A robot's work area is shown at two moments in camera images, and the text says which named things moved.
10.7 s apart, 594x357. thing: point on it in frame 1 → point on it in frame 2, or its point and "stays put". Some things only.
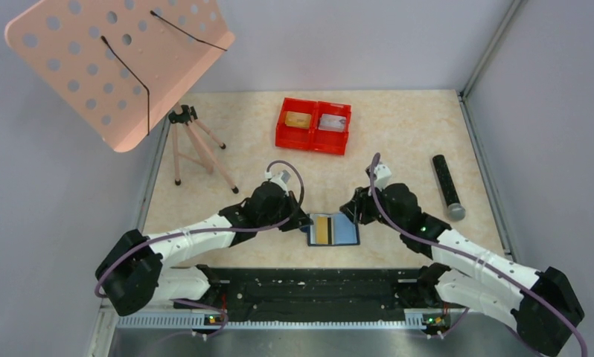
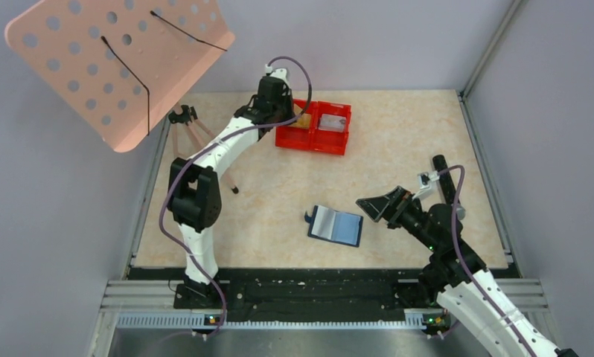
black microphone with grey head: x=455 y=210 stays put
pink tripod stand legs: x=187 y=116 stays put
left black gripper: x=299 y=219 → x=287 y=97
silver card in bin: x=333 y=123 stays put
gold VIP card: x=322 y=230 → x=304 y=120
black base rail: x=327 y=294 stays put
